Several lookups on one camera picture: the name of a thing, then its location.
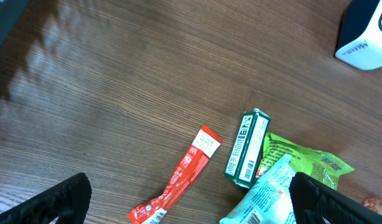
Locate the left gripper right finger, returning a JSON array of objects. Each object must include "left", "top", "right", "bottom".
[{"left": 289, "top": 172, "right": 382, "bottom": 224}]

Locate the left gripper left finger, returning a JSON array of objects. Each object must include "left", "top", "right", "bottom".
[{"left": 0, "top": 173, "right": 92, "bottom": 224}]

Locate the green snack bag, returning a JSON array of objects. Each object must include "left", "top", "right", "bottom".
[{"left": 256, "top": 133, "right": 355, "bottom": 190}]

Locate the pale green wipes packet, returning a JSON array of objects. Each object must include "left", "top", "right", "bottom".
[{"left": 220, "top": 154, "right": 296, "bottom": 224}]

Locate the dark green small box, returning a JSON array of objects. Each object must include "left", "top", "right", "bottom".
[{"left": 223, "top": 108, "right": 271, "bottom": 189}]

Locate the red snack packet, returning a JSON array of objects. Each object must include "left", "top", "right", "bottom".
[{"left": 128, "top": 125, "right": 222, "bottom": 224}]

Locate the white barcode scanner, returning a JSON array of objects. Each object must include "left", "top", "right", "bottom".
[{"left": 335, "top": 0, "right": 382, "bottom": 70}]

